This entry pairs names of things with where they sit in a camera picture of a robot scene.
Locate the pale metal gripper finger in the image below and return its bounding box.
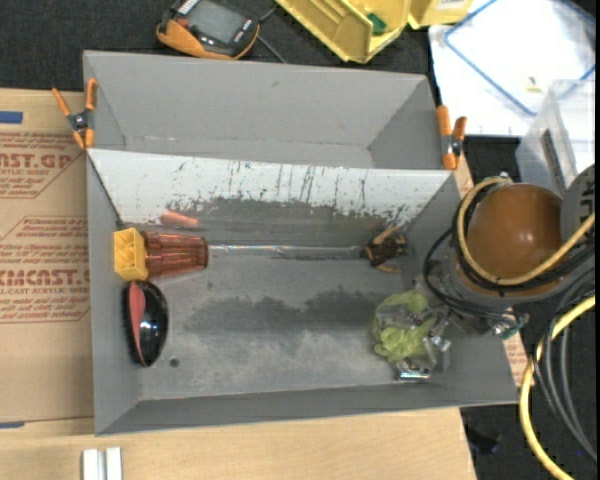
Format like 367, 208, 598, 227
400, 304, 444, 330
397, 334, 452, 382

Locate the yellow-green cloth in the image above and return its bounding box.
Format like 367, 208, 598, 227
371, 289, 442, 365

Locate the brown and yellow toy animal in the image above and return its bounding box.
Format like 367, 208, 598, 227
361, 226, 410, 274

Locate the grey metal bin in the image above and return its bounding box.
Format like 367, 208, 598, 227
82, 50, 521, 437

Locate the orange-brown clear plastic cup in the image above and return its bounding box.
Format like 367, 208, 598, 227
140, 230, 210, 280

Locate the orange carrot-shaped thing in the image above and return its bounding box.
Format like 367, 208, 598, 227
159, 210, 202, 230

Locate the yellow toy brick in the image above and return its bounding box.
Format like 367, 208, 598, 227
113, 227, 150, 282

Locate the brown cardboard board, red print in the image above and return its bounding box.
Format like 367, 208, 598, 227
0, 86, 527, 432

